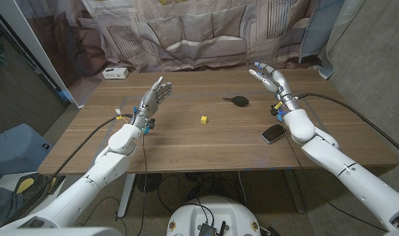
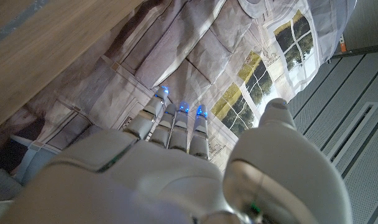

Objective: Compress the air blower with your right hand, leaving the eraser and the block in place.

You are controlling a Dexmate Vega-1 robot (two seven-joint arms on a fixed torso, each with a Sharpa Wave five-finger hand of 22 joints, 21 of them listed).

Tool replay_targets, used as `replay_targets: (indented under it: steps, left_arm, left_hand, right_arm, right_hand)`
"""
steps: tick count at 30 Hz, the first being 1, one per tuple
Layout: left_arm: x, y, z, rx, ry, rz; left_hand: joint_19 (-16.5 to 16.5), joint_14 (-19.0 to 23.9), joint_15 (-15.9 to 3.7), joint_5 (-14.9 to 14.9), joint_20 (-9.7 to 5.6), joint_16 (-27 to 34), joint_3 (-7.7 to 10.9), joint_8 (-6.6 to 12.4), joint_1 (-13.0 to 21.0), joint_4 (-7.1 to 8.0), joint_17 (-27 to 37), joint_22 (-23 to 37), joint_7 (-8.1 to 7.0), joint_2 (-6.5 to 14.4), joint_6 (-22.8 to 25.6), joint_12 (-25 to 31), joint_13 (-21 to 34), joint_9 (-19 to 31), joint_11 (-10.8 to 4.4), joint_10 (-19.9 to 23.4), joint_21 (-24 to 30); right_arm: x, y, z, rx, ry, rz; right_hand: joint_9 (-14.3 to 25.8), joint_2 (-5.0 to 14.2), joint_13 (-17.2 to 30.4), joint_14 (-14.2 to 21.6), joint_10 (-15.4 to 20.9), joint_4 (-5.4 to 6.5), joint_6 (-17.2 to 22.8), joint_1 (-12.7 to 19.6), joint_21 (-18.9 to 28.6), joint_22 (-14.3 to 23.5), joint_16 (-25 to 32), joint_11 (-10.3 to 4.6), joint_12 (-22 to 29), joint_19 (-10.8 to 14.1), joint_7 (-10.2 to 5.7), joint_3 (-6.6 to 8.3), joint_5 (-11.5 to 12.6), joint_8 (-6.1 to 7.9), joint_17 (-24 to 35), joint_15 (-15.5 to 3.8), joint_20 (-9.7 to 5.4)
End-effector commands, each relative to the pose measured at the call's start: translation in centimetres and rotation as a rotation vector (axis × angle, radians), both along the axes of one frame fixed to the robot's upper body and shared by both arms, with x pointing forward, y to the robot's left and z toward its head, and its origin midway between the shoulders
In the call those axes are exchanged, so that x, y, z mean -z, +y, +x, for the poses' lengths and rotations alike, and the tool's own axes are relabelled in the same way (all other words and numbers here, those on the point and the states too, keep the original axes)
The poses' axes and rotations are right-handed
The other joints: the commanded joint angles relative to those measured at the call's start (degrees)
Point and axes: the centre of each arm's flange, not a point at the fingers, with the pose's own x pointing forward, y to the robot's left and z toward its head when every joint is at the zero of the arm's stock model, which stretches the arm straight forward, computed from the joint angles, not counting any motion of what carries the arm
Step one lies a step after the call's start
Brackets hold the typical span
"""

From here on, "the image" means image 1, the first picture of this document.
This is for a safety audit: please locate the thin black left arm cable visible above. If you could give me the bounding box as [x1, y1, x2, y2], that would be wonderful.
[135, 134, 148, 236]

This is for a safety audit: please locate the yellow and black foot pedal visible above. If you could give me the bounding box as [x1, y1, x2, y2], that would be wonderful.
[14, 173, 67, 199]

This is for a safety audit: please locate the printed fabric backdrop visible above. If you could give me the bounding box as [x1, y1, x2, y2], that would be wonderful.
[15, 0, 368, 106]

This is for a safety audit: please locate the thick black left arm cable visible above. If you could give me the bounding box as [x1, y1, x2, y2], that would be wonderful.
[2, 113, 134, 227]

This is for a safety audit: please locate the white frame post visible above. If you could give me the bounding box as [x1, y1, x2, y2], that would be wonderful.
[0, 0, 85, 109]

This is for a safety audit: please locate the blue plastic bin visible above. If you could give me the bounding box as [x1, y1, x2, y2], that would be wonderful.
[0, 123, 54, 180]

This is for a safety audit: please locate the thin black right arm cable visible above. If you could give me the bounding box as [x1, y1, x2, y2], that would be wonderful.
[281, 123, 387, 232]

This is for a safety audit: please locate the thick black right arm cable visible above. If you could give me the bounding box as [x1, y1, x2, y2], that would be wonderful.
[294, 92, 399, 159]

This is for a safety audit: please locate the black rubber air blower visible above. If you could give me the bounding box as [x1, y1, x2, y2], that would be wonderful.
[222, 95, 250, 108]

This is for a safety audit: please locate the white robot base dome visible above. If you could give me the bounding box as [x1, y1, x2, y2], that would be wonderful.
[166, 195, 262, 236]

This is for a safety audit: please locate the dark person's shoe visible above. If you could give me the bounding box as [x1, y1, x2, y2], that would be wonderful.
[12, 173, 56, 210]

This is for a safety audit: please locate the round black floor fan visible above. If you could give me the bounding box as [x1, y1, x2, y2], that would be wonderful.
[136, 172, 163, 193]

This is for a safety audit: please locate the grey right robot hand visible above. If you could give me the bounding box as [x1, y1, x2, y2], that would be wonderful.
[248, 62, 301, 112]

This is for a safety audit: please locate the blue jeans person's leg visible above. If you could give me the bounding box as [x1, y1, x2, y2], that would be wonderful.
[0, 186, 23, 223]

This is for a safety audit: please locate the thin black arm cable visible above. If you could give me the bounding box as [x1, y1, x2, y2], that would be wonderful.
[135, 134, 148, 236]
[281, 123, 387, 232]

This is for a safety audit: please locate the white power strip box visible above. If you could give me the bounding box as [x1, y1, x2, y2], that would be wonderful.
[102, 67, 130, 80]

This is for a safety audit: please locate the grey table leg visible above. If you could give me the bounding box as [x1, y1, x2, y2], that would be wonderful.
[282, 169, 306, 215]

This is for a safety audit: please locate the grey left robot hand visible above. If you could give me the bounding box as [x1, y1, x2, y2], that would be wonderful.
[130, 76, 173, 130]

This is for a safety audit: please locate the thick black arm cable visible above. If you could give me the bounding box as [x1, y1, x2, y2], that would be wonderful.
[2, 113, 134, 227]
[294, 92, 399, 159]

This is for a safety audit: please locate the white table leg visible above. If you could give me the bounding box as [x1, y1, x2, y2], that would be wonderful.
[116, 173, 137, 219]

